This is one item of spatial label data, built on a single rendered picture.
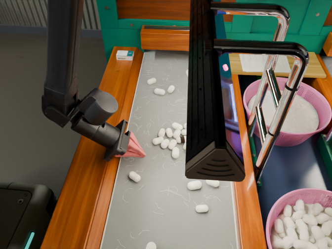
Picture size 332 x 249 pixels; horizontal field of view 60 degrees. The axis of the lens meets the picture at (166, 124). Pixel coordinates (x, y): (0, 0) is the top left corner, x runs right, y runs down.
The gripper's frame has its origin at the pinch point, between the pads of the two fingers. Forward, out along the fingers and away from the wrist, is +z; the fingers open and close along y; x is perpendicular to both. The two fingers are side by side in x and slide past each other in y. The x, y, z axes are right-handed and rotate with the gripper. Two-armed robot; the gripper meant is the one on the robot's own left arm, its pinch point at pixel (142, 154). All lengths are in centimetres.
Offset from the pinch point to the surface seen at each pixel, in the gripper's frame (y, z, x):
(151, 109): 20.1, 1.9, 1.3
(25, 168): 43, -9, 108
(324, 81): 35, 44, -38
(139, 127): 12.0, -0.5, 3.3
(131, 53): 44.9, -8.7, 4.5
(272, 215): -15.1, 24.5, -20.5
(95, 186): -10.9, -8.0, 6.3
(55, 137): 68, -2, 103
